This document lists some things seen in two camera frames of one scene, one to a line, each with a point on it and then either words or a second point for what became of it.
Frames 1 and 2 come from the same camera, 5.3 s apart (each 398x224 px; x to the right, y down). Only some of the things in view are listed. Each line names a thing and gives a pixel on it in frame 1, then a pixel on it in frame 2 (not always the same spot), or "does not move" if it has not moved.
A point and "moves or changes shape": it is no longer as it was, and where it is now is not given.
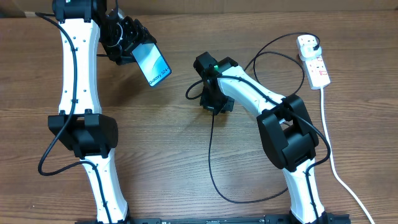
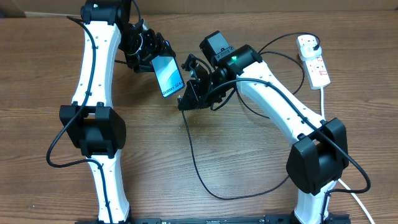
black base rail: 332,218 does not move
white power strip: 316,70 does not move
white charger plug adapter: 308,53 does not move
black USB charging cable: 212,123 → 199,172
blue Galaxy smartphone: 152,62 moves or changes shape
